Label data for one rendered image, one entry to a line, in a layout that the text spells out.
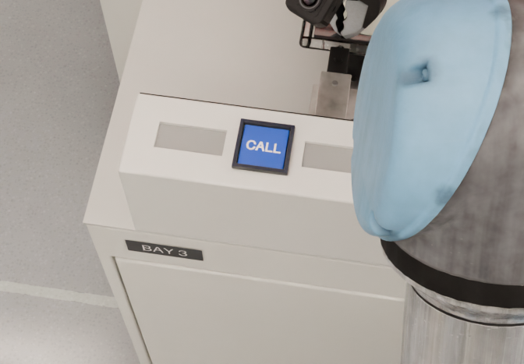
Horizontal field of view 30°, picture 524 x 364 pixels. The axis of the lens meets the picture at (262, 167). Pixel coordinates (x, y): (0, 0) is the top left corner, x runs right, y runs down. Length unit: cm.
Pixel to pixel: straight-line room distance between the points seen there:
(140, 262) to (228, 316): 17
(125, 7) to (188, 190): 88
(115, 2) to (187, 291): 73
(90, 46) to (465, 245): 186
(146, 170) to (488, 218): 58
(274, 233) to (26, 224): 108
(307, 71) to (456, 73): 79
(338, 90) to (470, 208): 66
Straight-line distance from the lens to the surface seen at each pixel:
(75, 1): 235
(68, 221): 205
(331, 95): 108
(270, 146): 98
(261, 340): 138
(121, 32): 190
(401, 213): 44
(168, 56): 122
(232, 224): 104
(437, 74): 42
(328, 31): 114
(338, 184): 97
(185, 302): 129
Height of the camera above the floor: 181
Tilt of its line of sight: 62 degrees down
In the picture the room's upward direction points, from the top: 1 degrees counter-clockwise
